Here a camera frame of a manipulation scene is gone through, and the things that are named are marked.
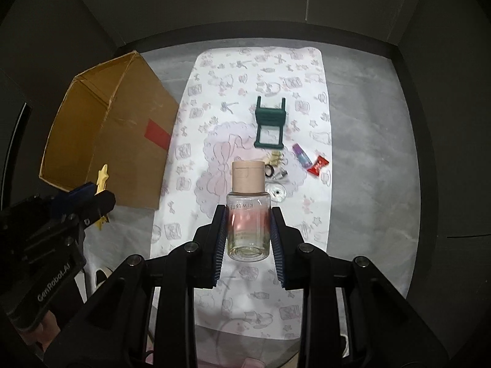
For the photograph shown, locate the white patterned table mat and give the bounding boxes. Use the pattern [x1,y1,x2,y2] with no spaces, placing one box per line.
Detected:
[151,47,332,340]

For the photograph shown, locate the round silver metal piece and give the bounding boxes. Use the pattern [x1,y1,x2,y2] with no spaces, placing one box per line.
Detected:
[265,183,287,203]

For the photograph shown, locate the purple small tube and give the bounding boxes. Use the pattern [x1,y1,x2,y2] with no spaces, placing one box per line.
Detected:
[292,144,312,169]

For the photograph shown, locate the gold binder clip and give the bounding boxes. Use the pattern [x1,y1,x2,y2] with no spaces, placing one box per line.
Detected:
[265,150,284,167]

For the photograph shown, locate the yellow star hair clip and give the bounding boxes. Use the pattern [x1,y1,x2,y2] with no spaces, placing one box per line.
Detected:
[95,164,109,230]

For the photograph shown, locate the red candy wrapper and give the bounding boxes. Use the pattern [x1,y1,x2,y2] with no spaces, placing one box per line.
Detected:
[307,155,330,177]

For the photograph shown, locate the person left hand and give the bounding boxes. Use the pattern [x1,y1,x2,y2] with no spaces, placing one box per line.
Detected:
[15,311,61,366]

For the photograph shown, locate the brown cardboard box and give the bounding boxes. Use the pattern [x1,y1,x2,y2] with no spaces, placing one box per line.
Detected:
[39,52,178,210]

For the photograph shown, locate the glass bottle with beige cap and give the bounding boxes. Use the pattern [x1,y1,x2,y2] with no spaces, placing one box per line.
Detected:
[226,160,270,263]

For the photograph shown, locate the green toy chair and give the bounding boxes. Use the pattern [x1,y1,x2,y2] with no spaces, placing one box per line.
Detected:
[254,96,286,150]

